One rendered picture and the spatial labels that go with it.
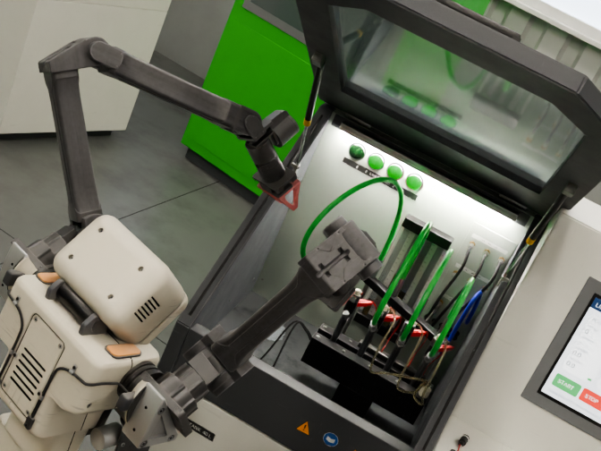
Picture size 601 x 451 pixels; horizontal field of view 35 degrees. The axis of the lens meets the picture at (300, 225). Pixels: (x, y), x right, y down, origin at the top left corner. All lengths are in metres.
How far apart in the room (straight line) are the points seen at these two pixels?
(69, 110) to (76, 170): 0.12
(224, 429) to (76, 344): 0.85
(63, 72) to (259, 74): 3.43
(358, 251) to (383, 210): 1.16
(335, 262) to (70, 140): 0.67
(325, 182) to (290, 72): 2.52
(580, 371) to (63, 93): 1.41
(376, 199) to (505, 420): 0.70
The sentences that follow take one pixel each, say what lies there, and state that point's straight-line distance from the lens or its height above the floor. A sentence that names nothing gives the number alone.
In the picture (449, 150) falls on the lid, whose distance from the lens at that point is 2.52.
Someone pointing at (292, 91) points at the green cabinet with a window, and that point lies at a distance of 5.23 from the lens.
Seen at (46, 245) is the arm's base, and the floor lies 1.23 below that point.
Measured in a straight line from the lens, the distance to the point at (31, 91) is 5.09.
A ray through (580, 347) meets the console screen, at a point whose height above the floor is 1.29.
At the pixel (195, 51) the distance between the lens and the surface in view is 7.14.
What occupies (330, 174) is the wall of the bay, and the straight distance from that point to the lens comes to 2.74.
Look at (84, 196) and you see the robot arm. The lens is 2.00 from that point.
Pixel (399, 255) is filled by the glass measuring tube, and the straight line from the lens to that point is 2.74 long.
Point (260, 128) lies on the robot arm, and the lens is 2.14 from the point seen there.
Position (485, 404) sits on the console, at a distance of 2.54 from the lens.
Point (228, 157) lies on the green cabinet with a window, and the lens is 5.50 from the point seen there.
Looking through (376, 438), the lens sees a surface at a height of 0.95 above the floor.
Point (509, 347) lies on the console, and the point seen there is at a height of 1.20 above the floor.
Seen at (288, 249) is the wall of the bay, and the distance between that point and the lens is 2.85.
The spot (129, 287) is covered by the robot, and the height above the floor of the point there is 1.34.
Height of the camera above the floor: 2.24
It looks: 24 degrees down
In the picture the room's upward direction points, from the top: 25 degrees clockwise
